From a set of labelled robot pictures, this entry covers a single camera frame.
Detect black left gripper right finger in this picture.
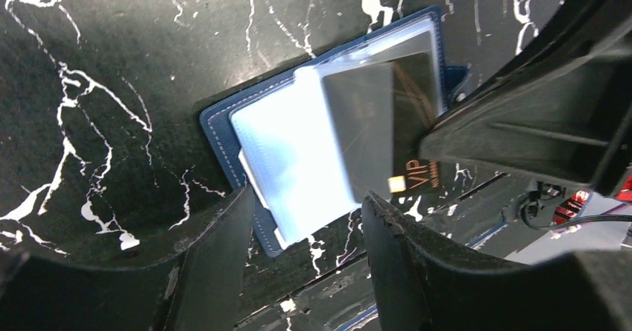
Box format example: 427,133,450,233
361,192,631,330

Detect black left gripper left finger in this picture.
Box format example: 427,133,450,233
1,187,256,330

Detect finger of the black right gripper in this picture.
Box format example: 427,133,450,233
419,0,631,196

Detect blue card holder wallet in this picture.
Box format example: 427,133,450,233
200,6,468,258

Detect black VIP card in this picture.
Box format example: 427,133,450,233
321,52,444,201

